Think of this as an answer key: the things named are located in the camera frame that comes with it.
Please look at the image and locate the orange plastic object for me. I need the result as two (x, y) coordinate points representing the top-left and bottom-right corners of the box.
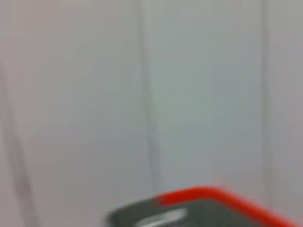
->
(151, 185), (303, 227)

